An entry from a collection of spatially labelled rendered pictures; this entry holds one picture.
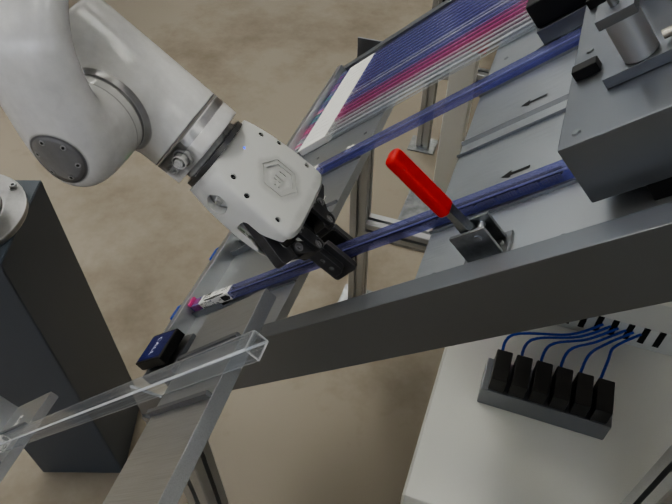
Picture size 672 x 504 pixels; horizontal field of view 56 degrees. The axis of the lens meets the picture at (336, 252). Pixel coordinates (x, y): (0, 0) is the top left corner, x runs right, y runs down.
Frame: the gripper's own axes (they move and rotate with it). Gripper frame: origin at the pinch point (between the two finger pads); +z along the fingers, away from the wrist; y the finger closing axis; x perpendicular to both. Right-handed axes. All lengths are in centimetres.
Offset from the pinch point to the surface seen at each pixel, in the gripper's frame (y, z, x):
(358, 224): 65, 25, 52
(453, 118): 96, 30, 32
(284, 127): 134, 7, 101
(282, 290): -1.2, -0.4, 8.4
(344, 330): -10.3, 2.0, -3.5
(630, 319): 20.8, 42.1, -5.0
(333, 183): 17.9, -0.3, 8.4
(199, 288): 4.2, -4.9, 24.8
